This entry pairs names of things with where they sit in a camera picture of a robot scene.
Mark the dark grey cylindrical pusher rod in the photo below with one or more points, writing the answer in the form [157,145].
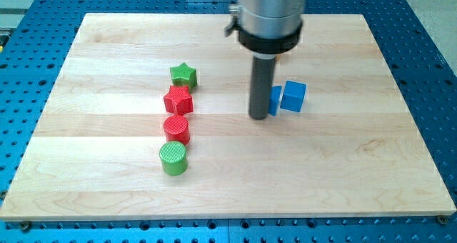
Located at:
[262,74]

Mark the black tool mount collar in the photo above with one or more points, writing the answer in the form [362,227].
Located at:
[269,46]

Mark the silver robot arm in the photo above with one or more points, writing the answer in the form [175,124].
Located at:
[267,28]

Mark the blue cube block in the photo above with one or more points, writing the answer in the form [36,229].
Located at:
[293,96]

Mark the green star block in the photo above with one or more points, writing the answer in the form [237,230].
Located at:
[184,75]

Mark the red star block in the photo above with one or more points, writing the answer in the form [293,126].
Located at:
[178,100]

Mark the red cylinder block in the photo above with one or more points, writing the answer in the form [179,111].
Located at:
[176,128]

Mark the green cylinder block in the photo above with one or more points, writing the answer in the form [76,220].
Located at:
[173,156]

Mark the light wooden board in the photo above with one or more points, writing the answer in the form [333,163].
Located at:
[353,150]

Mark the right board clamp screw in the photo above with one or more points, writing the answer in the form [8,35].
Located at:
[442,219]

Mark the board clamp screw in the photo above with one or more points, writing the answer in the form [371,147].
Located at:
[25,226]
[442,219]

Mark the left board clamp screw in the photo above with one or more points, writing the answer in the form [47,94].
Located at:
[25,226]

